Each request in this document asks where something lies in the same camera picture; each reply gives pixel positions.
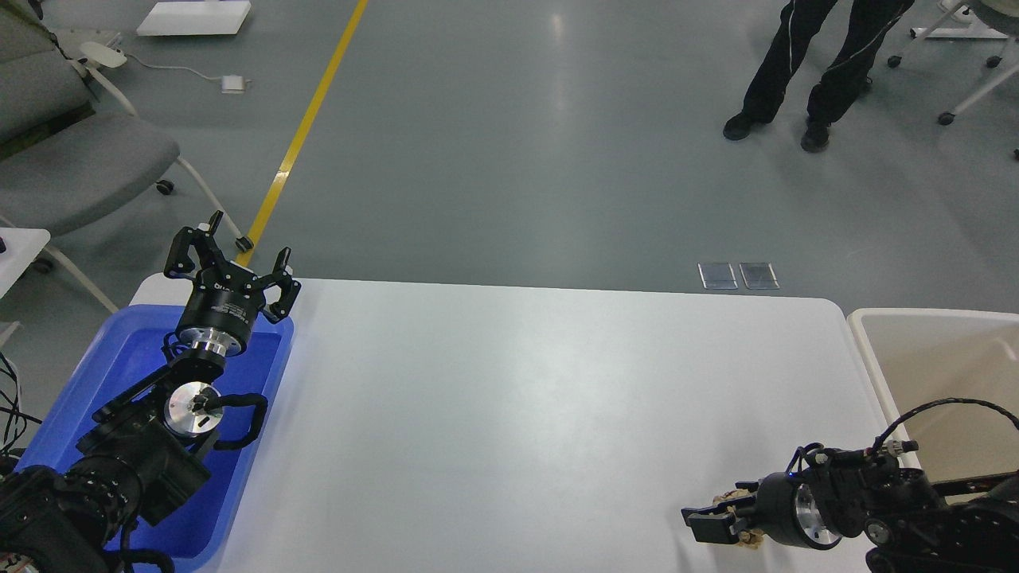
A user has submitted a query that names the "beige plastic bin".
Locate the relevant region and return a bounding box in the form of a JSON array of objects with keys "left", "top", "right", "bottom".
[{"left": 848, "top": 308, "right": 1018, "bottom": 482}]

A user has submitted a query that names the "brown paper ball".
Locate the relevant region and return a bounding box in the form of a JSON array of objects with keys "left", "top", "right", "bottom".
[{"left": 711, "top": 492, "right": 767, "bottom": 552}]

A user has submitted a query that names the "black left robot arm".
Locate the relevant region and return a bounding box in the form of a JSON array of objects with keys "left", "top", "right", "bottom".
[{"left": 2, "top": 211, "right": 301, "bottom": 572}]

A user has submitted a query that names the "black cable bundle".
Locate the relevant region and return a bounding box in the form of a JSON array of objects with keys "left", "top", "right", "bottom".
[{"left": 0, "top": 350, "right": 41, "bottom": 462}]

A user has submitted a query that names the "person in black trousers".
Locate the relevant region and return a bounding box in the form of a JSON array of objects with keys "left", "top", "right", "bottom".
[{"left": 723, "top": 0, "right": 916, "bottom": 154}]

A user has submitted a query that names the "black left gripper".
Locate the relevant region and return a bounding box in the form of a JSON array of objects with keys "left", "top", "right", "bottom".
[{"left": 163, "top": 211, "right": 301, "bottom": 357}]

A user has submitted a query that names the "grey office chair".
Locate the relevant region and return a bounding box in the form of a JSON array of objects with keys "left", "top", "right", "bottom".
[{"left": 0, "top": 8, "right": 254, "bottom": 313}]

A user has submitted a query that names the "right metal floor plate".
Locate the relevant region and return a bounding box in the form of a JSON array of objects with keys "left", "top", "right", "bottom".
[{"left": 739, "top": 263, "right": 780, "bottom": 290}]

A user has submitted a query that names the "small white side table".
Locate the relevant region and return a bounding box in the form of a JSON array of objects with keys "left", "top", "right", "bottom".
[{"left": 1, "top": 226, "right": 51, "bottom": 298}]

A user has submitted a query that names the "left metal floor plate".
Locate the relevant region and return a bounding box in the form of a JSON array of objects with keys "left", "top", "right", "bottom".
[{"left": 697, "top": 262, "right": 739, "bottom": 290}]

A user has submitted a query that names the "white power adapter with cable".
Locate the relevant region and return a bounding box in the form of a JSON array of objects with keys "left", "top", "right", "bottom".
[{"left": 120, "top": 51, "right": 252, "bottom": 95}]

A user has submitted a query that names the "metal floor plate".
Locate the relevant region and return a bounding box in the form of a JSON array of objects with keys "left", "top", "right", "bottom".
[
  {"left": 739, "top": 263, "right": 780, "bottom": 290},
  {"left": 697, "top": 262, "right": 739, "bottom": 290}
]

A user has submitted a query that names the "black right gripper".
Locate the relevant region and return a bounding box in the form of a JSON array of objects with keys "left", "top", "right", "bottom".
[{"left": 681, "top": 471, "right": 843, "bottom": 551}]

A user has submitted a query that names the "blue plastic tray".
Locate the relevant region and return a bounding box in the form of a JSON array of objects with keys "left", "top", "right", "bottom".
[{"left": 14, "top": 304, "right": 294, "bottom": 562}]

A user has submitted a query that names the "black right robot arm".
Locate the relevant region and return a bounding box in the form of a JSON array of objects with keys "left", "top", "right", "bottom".
[{"left": 681, "top": 396, "right": 1018, "bottom": 572}]

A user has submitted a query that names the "white wheeled chair base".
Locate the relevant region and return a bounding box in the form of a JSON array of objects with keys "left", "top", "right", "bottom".
[{"left": 873, "top": 1, "right": 1017, "bottom": 179}]

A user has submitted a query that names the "white flat board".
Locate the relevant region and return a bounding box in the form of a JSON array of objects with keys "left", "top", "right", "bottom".
[{"left": 135, "top": 1, "right": 252, "bottom": 37}]

